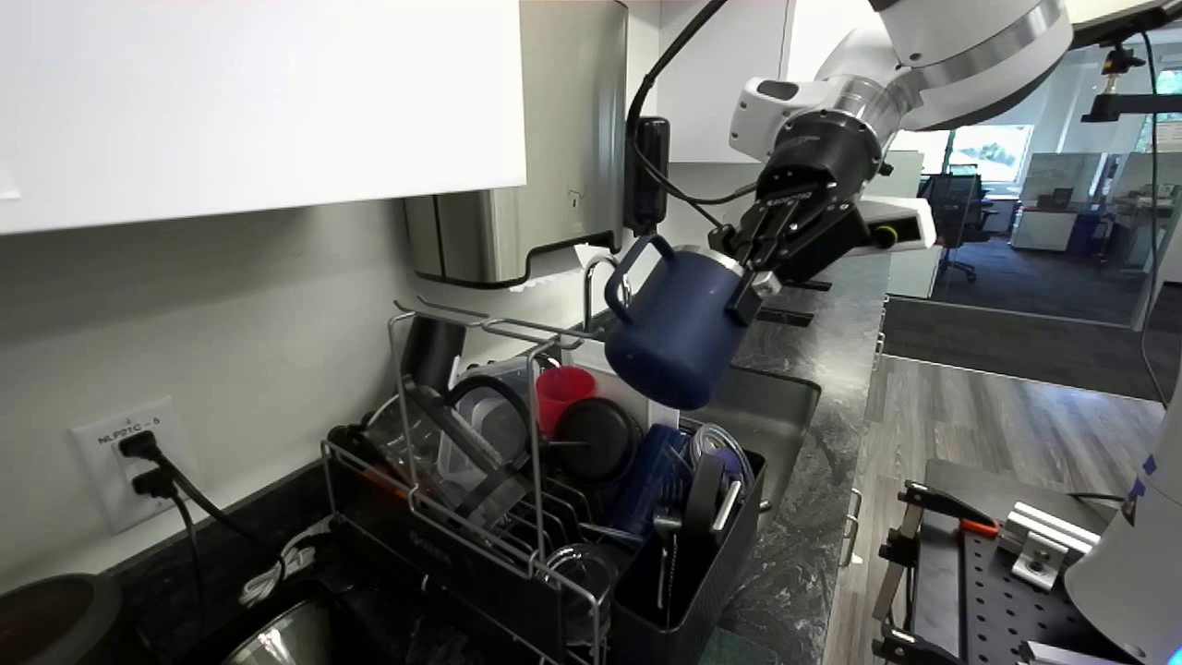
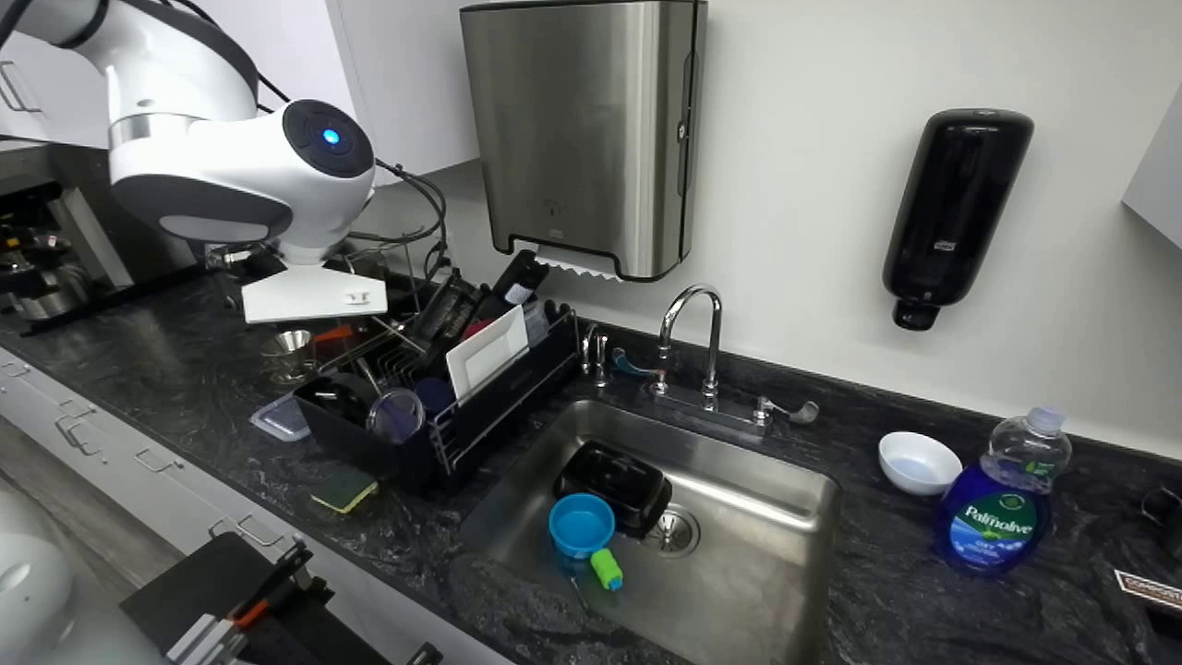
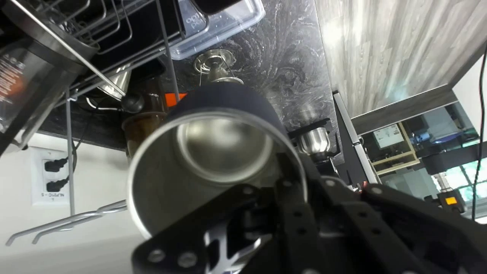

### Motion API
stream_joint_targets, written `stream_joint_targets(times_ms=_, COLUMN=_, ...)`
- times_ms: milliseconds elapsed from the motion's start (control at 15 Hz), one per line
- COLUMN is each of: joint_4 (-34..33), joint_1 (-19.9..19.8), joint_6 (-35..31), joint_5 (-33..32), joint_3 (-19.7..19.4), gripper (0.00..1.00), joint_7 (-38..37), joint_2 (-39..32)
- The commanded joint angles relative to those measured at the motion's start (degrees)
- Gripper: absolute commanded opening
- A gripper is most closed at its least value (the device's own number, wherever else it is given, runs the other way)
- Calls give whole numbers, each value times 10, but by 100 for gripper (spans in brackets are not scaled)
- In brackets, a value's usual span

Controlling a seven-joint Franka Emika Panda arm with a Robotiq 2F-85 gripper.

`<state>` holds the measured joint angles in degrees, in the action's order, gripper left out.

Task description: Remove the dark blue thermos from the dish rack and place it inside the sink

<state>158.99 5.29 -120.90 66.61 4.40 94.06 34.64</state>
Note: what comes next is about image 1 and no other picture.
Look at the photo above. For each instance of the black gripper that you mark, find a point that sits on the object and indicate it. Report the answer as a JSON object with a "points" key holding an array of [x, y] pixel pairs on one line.
{"points": [[827, 160]]}

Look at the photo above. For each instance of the dark blue thermos mug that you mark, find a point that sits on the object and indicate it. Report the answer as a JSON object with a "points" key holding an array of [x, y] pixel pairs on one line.
{"points": [[670, 335]]}

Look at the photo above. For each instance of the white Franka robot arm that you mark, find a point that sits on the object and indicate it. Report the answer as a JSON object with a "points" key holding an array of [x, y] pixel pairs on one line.
{"points": [[984, 48]]}

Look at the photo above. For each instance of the stainless steel sink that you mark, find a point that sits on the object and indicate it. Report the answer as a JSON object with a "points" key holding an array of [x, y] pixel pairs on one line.
{"points": [[779, 417]]}

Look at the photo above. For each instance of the chrome sink faucet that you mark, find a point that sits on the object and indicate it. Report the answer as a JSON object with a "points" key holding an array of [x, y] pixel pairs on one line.
{"points": [[589, 287]]}

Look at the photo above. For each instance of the black dish rack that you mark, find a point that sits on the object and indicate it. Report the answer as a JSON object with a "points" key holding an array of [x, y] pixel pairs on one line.
{"points": [[690, 593]]}

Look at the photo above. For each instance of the blue office chair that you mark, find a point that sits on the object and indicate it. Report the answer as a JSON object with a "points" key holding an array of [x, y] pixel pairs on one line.
{"points": [[953, 209]]}

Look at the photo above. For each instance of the clear drinking glass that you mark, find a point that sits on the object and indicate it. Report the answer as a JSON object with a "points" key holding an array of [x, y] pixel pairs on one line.
{"points": [[722, 474]]}

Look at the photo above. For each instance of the blue cup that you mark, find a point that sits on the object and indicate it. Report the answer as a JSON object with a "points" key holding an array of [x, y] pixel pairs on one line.
{"points": [[651, 474]]}

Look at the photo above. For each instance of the red cup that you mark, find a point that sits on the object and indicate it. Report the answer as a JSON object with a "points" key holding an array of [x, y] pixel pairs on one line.
{"points": [[562, 396]]}

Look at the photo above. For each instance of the black round lid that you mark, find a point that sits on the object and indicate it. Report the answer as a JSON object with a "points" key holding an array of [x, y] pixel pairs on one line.
{"points": [[598, 437]]}

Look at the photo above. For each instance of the steel paper towel dispenser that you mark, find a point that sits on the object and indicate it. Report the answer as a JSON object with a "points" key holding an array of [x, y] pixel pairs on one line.
{"points": [[542, 122]]}

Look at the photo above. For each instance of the black perforated breadboard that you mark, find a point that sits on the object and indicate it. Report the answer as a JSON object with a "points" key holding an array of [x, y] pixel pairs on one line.
{"points": [[984, 604]]}

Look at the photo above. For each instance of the steel bowl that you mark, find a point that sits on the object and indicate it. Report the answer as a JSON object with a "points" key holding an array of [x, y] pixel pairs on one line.
{"points": [[281, 634]]}

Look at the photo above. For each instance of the brown bowl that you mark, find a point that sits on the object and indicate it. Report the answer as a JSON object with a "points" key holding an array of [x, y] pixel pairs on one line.
{"points": [[50, 623]]}

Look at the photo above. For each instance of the black wall soap dispenser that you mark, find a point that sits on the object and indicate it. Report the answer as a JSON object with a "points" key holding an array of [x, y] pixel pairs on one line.
{"points": [[647, 172]]}

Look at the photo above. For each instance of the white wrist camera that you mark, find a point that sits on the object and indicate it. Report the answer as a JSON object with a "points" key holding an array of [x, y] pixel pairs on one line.
{"points": [[914, 218]]}

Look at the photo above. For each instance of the aluminium bracket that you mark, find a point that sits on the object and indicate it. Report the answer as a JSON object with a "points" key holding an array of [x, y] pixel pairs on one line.
{"points": [[1046, 535]]}

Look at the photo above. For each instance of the black camera boom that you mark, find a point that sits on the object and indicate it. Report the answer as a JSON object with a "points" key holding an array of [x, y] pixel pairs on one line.
{"points": [[1128, 22]]}

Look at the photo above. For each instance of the white wall outlet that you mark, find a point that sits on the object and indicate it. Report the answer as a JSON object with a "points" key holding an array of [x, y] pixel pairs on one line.
{"points": [[98, 481]]}

